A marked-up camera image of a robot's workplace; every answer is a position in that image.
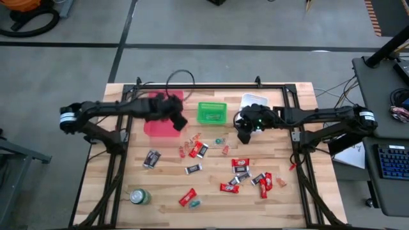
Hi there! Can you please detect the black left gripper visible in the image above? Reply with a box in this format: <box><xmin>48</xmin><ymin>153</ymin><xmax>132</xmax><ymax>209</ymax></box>
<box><xmin>148</xmin><ymin>92</ymin><xmax>189</xmax><ymax>132</ymax></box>

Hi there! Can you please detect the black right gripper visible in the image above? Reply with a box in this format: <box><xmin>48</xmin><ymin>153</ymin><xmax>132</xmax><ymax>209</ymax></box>
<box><xmin>236</xmin><ymin>103</ymin><xmax>276</xmax><ymax>145</ymax></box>

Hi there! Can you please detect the white plastic bin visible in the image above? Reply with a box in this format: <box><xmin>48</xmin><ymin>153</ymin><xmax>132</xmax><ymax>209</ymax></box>
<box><xmin>238</xmin><ymin>92</ymin><xmax>270</xmax><ymax>135</ymax></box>

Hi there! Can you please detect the pink plastic bin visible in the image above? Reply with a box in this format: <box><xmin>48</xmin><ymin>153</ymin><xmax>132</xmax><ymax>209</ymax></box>
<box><xmin>143</xmin><ymin>89</ymin><xmax>185</xmax><ymax>139</ymax></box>

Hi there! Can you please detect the green plastic basket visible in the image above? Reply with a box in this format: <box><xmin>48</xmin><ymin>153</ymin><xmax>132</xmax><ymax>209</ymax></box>
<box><xmin>196</xmin><ymin>101</ymin><xmax>228</xmax><ymax>125</ymax></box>

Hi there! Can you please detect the green soda can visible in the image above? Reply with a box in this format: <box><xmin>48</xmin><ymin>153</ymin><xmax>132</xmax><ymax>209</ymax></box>
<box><xmin>129</xmin><ymin>188</ymin><xmax>152</xmax><ymax>206</ymax></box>

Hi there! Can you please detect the white paper sheet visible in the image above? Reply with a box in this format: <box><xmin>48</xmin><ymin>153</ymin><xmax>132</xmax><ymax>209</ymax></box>
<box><xmin>332</xmin><ymin>137</ymin><xmax>367</xmax><ymax>169</ymax></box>

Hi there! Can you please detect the grey desk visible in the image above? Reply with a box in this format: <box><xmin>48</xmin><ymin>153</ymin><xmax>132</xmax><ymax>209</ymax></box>
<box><xmin>362</xmin><ymin>137</ymin><xmax>409</xmax><ymax>218</ymax></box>
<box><xmin>352</xmin><ymin>56</ymin><xmax>409</xmax><ymax>139</ymax></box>

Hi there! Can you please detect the colourful wrapper pile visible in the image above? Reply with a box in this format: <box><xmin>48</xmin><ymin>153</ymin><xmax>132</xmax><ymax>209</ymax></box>
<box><xmin>389</xmin><ymin>105</ymin><xmax>409</xmax><ymax>124</ymax></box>

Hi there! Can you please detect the backlit black keyboard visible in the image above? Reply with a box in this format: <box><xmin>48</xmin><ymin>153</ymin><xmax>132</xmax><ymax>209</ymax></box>
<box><xmin>376</xmin><ymin>144</ymin><xmax>409</xmax><ymax>180</ymax></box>

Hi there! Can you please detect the black diagonal pole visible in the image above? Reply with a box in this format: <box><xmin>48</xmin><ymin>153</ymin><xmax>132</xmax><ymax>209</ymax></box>
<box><xmin>365</xmin><ymin>25</ymin><xmax>409</xmax><ymax>68</ymax></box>

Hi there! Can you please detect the black desk device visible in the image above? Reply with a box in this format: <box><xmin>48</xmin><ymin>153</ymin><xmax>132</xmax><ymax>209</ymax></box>
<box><xmin>392</xmin><ymin>59</ymin><xmax>409</xmax><ymax>86</ymax></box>

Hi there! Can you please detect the black mat with orange edge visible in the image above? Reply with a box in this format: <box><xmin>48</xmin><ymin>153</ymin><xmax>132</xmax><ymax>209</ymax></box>
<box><xmin>364</xmin><ymin>0</ymin><xmax>409</xmax><ymax>38</ymax></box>

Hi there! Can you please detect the orange vacuum cleaner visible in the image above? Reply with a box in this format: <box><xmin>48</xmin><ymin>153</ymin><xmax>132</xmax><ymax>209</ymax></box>
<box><xmin>1</xmin><ymin>0</ymin><xmax>42</xmax><ymax>13</ymax></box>

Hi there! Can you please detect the black right camera cable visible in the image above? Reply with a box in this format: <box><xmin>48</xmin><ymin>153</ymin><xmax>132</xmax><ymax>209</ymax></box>
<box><xmin>232</xmin><ymin>110</ymin><xmax>243</xmax><ymax>128</ymax></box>

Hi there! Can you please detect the black camera cable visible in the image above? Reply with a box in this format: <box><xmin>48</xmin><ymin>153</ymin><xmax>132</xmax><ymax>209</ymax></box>
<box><xmin>166</xmin><ymin>68</ymin><xmax>196</xmax><ymax>102</ymax></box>
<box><xmin>232</xmin><ymin>110</ymin><xmax>243</xmax><ymax>128</ymax></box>

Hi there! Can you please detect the black left camera cable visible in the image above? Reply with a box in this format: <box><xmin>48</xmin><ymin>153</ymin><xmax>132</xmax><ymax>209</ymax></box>
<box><xmin>166</xmin><ymin>68</ymin><xmax>196</xmax><ymax>102</ymax></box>

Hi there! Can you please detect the black vacuum hose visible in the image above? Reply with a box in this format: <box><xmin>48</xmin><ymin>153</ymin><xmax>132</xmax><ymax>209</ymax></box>
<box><xmin>0</xmin><ymin>6</ymin><xmax>61</xmax><ymax>38</ymax></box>

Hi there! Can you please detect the coiled black cable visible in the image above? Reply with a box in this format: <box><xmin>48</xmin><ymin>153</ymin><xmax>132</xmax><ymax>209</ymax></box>
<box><xmin>389</xmin><ymin>88</ymin><xmax>409</xmax><ymax>108</ymax></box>

